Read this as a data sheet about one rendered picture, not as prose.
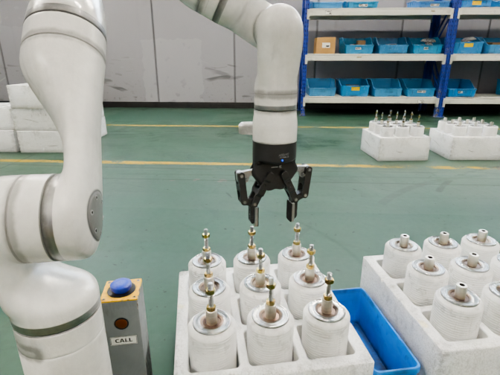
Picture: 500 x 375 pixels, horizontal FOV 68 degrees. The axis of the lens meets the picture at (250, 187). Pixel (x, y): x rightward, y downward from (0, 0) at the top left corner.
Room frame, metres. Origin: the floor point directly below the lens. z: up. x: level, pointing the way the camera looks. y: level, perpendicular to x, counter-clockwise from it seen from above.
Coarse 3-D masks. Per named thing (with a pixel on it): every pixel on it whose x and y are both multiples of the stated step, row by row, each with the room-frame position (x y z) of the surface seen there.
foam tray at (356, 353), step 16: (272, 272) 0.89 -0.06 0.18; (176, 320) 0.70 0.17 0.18; (240, 320) 0.70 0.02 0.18; (176, 336) 0.64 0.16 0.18; (240, 336) 0.64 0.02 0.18; (352, 336) 0.64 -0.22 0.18; (176, 352) 0.60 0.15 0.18; (240, 352) 0.60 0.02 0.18; (304, 352) 0.60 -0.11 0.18; (352, 352) 0.61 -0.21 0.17; (176, 368) 0.56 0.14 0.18; (240, 368) 0.56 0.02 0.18; (256, 368) 0.56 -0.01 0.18; (272, 368) 0.56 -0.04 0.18; (288, 368) 0.56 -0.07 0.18; (304, 368) 0.56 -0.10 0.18; (320, 368) 0.56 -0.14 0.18; (336, 368) 0.56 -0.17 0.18; (352, 368) 0.57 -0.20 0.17; (368, 368) 0.57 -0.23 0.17
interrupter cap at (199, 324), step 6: (204, 312) 0.63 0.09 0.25; (222, 312) 0.63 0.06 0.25; (198, 318) 0.61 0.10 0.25; (204, 318) 0.61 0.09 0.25; (222, 318) 0.61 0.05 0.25; (228, 318) 0.61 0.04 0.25; (198, 324) 0.59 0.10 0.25; (204, 324) 0.59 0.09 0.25; (216, 324) 0.59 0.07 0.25; (222, 324) 0.59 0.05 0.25; (228, 324) 0.59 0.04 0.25; (198, 330) 0.57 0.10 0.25; (204, 330) 0.57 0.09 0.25; (210, 330) 0.57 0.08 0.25; (216, 330) 0.57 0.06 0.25; (222, 330) 0.57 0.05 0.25
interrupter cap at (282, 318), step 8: (264, 304) 0.65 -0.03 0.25; (256, 312) 0.63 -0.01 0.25; (264, 312) 0.63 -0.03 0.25; (280, 312) 0.63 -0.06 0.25; (288, 312) 0.62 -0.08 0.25; (256, 320) 0.60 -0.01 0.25; (264, 320) 0.60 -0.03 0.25; (272, 320) 0.61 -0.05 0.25; (280, 320) 0.60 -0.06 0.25; (288, 320) 0.60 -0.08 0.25; (272, 328) 0.58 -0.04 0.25
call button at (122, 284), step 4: (116, 280) 0.63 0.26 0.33; (120, 280) 0.63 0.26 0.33; (124, 280) 0.63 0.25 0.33; (128, 280) 0.63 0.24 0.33; (112, 284) 0.61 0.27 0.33; (116, 284) 0.61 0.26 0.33; (120, 284) 0.61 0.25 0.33; (124, 284) 0.61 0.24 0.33; (128, 284) 0.61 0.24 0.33; (112, 288) 0.60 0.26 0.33; (116, 288) 0.60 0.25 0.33; (120, 288) 0.60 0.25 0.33; (124, 288) 0.60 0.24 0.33; (128, 288) 0.61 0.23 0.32; (116, 292) 0.60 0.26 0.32; (120, 292) 0.60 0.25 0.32; (124, 292) 0.61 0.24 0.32
